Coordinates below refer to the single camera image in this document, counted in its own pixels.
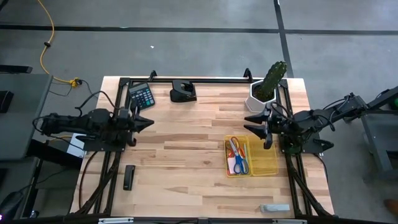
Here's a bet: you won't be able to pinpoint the black stapler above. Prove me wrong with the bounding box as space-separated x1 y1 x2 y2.
123 164 136 191

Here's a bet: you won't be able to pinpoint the black metal table frame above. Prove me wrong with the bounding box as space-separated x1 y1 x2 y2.
71 67 333 224

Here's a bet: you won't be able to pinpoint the yellow transparent pencil case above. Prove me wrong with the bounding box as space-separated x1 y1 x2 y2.
223 134 279 178

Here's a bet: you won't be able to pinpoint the gray side desk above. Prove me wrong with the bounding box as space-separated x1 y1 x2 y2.
0 73 53 161

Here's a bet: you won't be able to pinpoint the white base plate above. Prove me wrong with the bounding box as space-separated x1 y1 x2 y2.
67 130 88 158

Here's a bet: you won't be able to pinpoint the green cactus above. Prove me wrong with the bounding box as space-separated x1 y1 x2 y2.
257 60 288 102

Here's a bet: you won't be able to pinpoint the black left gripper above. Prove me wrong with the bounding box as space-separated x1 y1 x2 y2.
109 107 155 141

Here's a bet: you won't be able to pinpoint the red-handled scissors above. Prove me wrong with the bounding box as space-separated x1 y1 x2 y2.
226 136 246 156

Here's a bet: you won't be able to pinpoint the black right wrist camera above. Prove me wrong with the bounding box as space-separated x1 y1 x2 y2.
262 132 274 151

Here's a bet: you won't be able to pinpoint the yellow extension cable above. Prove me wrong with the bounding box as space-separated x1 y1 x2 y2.
36 0 80 88

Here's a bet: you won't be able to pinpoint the grey eraser block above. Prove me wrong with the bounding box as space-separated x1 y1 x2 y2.
259 203 291 213

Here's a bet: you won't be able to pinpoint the black box on desk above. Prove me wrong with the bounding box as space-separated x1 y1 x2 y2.
0 90 15 113

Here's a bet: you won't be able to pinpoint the gray metal stand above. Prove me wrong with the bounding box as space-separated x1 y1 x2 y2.
360 85 398 181

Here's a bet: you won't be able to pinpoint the blue-handled scissors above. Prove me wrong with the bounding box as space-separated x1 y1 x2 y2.
229 136 250 175

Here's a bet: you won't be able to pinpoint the black calculator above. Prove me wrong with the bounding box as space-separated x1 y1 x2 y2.
127 82 156 111

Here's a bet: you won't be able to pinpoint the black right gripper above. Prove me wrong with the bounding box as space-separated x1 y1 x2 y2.
243 107 284 140

